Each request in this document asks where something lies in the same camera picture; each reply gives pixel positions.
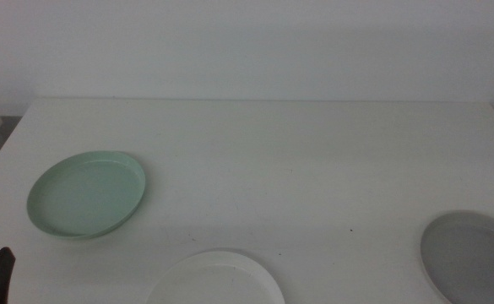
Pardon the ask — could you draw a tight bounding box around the pale green shallow bowl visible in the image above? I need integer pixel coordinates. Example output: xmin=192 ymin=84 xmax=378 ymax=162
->
xmin=26 ymin=150 xmax=147 ymax=241

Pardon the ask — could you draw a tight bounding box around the white shallow bowl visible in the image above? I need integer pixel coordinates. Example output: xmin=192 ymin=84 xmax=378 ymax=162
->
xmin=145 ymin=248 xmax=286 ymax=304

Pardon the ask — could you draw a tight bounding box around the grey shallow bowl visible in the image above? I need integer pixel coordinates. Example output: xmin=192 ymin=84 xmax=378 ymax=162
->
xmin=420 ymin=209 xmax=494 ymax=304

